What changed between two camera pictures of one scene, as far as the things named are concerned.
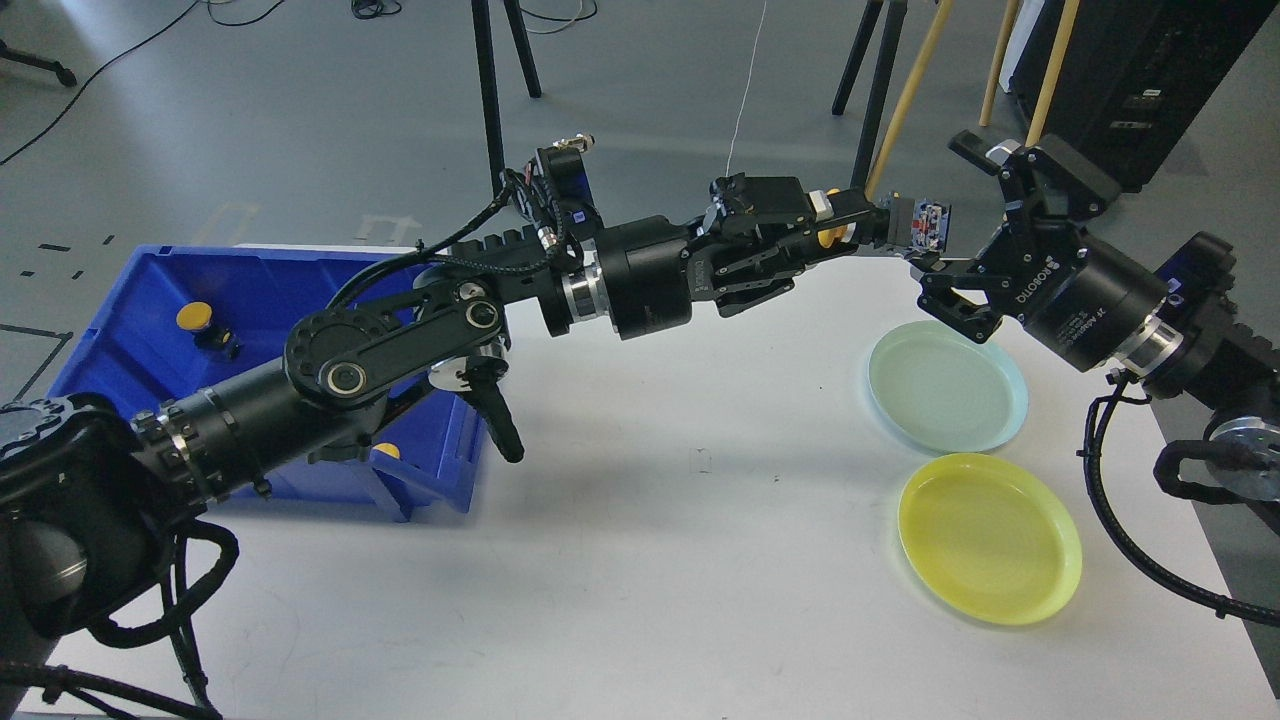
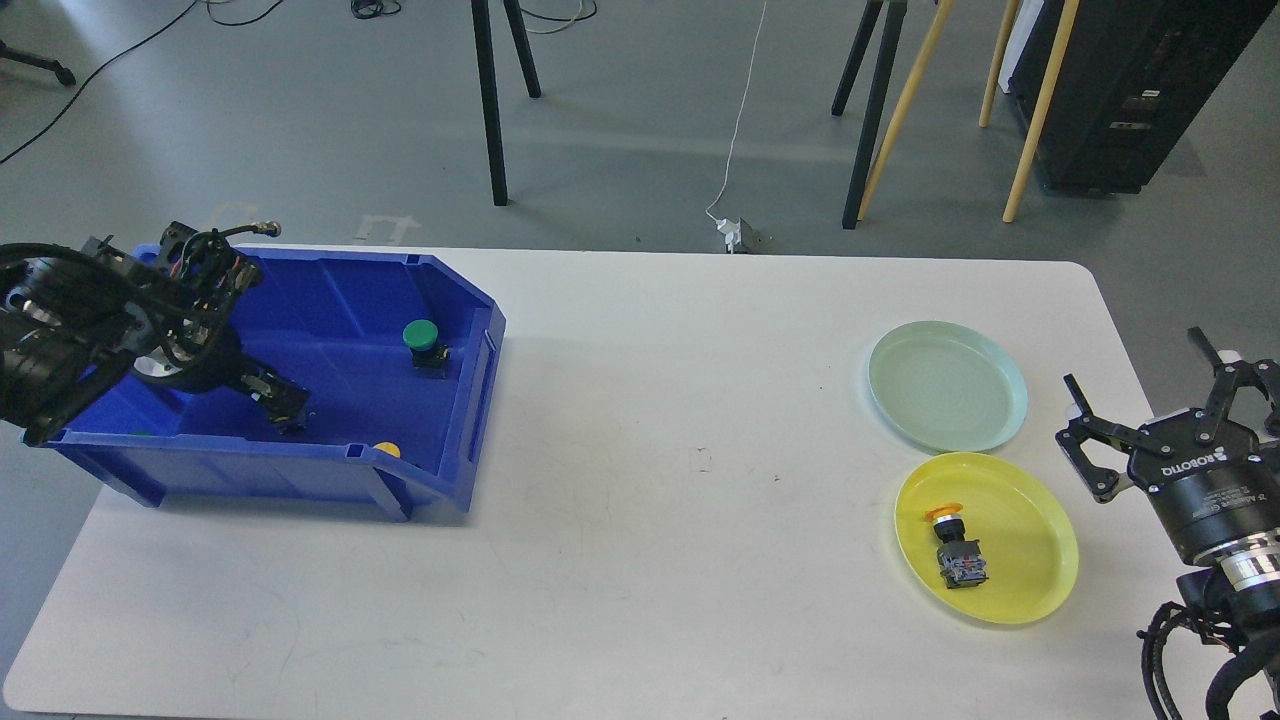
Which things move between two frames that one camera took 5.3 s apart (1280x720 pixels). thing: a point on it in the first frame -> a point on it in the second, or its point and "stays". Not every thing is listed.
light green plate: (938, 387) stays
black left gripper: (647, 262) -> (199, 356)
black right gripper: (1072, 295) -> (1215, 492)
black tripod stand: (481, 17) stays
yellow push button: (388, 448) stays
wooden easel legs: (1005, 33) stays
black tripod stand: (896, 19) stays
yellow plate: (990, 538) stays
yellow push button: (830, 236) -> (961, 561)
